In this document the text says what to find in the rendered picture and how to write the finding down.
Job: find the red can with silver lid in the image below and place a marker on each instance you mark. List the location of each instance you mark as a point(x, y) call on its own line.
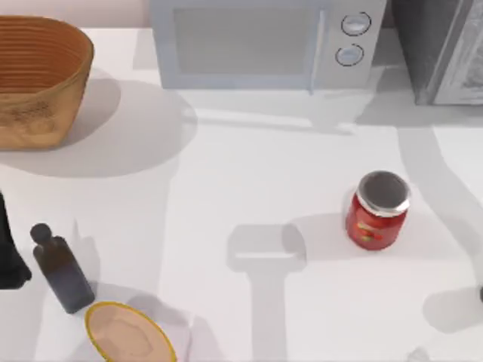
point(373, 222)

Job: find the pale microwave oven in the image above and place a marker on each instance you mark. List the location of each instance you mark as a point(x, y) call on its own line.
point(241, 41)

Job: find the microwave knob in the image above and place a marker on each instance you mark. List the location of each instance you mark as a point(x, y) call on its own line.
point(349, 55)
point(355, 22)

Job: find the yellow rimmed bowl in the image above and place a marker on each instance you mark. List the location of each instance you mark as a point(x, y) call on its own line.
point(126, 333)

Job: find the dark brown bottle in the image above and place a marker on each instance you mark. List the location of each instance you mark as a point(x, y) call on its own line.
point(62, 269)

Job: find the brown woven basket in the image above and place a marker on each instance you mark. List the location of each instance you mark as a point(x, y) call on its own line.
point(41, 94)

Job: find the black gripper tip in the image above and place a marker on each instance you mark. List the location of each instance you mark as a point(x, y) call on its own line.
point(9, 256)

